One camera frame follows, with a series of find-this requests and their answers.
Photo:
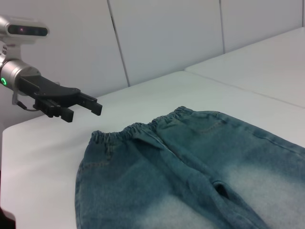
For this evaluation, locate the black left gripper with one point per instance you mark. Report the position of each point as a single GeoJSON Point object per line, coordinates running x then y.
{"type": "Point", "coordinates": [52, 91]}

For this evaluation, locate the blue denim shorts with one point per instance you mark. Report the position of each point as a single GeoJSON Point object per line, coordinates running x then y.
{"type": "Point", "coordinates": [166, 179]}

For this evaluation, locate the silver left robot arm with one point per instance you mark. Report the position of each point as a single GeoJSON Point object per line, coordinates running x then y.
{"type": "Point", "coordinates": [14, 71]}

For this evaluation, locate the black rounded object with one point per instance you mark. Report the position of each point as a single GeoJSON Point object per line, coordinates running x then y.
{"type": "Point", "coordinates": [7, 219]}

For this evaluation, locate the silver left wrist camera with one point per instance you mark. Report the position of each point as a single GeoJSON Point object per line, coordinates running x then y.
{"type": "Point", "coordinates": [26, 29]}

